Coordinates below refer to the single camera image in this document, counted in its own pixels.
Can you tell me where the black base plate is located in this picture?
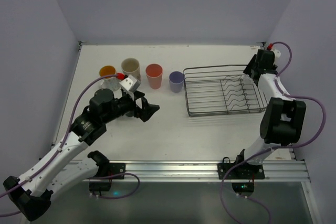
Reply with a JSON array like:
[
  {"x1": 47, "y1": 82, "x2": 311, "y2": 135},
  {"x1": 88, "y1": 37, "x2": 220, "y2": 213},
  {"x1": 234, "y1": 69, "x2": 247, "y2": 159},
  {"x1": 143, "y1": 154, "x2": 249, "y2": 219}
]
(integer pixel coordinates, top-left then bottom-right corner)
[
  {"x1": 108, "y1": 163, "x2": 126, "y2": 180},
  {"x1": 217, "y1": 157, "x2": 265, "y2": 180}
]

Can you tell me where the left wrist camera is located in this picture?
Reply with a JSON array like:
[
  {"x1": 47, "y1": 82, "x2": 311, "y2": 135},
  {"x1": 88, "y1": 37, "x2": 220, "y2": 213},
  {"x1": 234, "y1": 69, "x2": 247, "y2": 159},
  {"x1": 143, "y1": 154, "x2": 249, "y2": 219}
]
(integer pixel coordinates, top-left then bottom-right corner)
[{"x1": 119, "y1": 75, "x2": 141, "y2": 93}]

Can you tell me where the beige patterned mug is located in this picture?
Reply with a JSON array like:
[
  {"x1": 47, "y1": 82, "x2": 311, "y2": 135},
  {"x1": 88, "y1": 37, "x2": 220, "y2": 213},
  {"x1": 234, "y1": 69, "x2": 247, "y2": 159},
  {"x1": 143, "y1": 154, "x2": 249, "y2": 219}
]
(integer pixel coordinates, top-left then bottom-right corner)
[{"x1": 121, "y1": 58, "x2": 141, "y2": 81}]

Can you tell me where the white floral mug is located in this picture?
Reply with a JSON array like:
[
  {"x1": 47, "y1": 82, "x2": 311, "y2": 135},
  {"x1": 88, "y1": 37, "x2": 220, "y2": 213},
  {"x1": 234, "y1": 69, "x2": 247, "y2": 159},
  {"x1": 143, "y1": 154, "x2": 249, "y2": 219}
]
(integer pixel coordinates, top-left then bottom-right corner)
[{"x1": 99, "y1": 66, "x2": 120, "y2": 91}]

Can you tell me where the lavender plastic cup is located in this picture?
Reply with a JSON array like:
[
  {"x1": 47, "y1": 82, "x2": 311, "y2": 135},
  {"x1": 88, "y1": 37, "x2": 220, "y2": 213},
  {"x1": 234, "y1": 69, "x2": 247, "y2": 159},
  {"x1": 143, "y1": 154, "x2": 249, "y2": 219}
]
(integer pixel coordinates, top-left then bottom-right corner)
[{"x1": 169, "y1": 71, "x2": 184, "y2": 93}]

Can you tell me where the pink plastic cup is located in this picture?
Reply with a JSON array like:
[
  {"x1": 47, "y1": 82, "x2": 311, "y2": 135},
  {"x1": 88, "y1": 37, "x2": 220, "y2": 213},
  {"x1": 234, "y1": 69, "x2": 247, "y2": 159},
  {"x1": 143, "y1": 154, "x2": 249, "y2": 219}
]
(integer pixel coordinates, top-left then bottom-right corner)
[{"x1": 145, "y1": 63, "x2": 163, "y2": 89}]

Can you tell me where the right controller box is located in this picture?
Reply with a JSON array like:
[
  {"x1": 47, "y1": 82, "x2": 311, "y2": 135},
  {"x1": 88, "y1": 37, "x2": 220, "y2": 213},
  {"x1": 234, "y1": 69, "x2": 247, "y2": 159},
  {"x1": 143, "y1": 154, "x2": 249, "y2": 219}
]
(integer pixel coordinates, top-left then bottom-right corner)
[{"x1": 232, "y1": 182, "x2": 255, "y2": 197}]

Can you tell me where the controller box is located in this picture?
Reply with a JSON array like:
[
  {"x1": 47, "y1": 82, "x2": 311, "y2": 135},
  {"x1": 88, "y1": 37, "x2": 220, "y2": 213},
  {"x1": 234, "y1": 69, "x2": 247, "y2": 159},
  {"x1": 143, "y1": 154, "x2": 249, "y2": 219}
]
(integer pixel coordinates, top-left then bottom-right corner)
[
  {"x1": 89, "y1": 182, "x2": 111, "y2": 195},
  {"x1": 232, "y1": 182, "x2": 255, "y2": 197}
]

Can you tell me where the aluminium mounting rail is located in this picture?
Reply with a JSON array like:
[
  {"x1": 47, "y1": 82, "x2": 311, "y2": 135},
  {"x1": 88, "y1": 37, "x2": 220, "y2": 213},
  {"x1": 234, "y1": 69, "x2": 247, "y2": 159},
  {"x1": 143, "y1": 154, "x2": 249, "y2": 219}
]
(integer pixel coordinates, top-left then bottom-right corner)
[{"x1": 33, "y1": 159, "x2": 311, "y2": 182}]

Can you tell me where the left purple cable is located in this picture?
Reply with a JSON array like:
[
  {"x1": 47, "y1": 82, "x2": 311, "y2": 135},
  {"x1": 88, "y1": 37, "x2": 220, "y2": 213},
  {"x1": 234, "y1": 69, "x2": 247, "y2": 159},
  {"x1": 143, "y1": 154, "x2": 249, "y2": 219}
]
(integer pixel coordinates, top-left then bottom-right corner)
[{"x1": 0, "y1": 72, "x2": 140, "y2": 216}]

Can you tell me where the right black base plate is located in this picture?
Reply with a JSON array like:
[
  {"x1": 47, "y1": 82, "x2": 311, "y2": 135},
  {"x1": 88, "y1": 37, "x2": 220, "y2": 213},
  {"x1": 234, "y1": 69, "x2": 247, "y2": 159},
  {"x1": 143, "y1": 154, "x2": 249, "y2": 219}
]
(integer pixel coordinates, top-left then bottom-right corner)
[{"x1": 217, "y1": 157, "x2": 265, "y2": 180}]

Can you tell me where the wire dish rack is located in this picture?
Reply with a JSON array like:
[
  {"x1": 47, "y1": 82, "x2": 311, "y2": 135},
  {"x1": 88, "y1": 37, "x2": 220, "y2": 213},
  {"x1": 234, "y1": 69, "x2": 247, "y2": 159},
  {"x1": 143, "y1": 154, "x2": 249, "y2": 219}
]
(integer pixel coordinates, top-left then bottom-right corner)
[{"x1": 183, "y1": 65, "x2": 267, "y2": 117}]

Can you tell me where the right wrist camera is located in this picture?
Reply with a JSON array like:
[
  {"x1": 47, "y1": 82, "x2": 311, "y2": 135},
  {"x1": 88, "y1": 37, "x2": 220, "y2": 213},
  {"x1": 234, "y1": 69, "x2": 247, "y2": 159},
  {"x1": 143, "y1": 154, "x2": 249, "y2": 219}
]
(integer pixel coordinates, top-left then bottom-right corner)
[{"x1": 266, "y1": 43, "x2": 281, "y2": 65}]

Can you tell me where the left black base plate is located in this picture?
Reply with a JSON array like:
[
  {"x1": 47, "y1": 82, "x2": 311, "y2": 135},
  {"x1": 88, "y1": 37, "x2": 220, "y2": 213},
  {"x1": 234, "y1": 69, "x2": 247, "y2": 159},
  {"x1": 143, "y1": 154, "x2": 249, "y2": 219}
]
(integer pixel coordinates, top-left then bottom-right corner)
[{"x1": 108, "y1": 163, "x2": 126, "y2": 180}]

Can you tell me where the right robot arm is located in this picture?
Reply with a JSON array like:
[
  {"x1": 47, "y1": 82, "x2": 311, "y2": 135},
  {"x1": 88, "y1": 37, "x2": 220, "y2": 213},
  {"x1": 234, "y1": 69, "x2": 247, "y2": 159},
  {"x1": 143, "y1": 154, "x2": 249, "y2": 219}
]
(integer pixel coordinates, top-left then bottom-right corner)
[{"x1": 235, "y1": 49, "x2": 307, "y2": 166}]

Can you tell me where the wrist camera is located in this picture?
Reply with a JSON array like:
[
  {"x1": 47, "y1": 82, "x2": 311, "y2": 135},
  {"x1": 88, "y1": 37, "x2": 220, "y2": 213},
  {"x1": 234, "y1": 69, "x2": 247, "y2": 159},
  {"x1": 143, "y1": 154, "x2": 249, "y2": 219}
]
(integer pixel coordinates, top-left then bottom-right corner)
[
  {"x1": 119, "y1": 75, "x2": 141, "y2": 93},
  {"x1": 266, "y1": 43, "x2": 281, "y2": 65}
]

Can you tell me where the clear glass cup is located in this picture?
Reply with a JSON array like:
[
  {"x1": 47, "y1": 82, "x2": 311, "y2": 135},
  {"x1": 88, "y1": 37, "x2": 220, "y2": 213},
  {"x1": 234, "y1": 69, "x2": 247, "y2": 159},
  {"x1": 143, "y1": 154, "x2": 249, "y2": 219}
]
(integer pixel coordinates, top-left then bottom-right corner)
[{"x1": 242, "y1": 75, "x2": 254, "y2": 85}]

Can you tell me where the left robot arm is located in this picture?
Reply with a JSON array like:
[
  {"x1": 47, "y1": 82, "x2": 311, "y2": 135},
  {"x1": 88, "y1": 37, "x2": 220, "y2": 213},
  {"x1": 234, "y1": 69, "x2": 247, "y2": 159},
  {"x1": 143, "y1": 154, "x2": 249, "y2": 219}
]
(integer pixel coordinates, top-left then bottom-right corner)
[{"x1": 3, "y1": 89, "x2": 160, "y2": 221}]

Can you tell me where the left controller box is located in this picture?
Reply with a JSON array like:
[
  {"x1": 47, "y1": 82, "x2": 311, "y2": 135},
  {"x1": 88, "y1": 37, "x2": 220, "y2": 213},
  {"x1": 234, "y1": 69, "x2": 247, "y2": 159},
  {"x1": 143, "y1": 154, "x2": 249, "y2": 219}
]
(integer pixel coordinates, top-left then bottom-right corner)
[{"x1": 89, "y1": 182, "x2": 111, "y2": 195}]

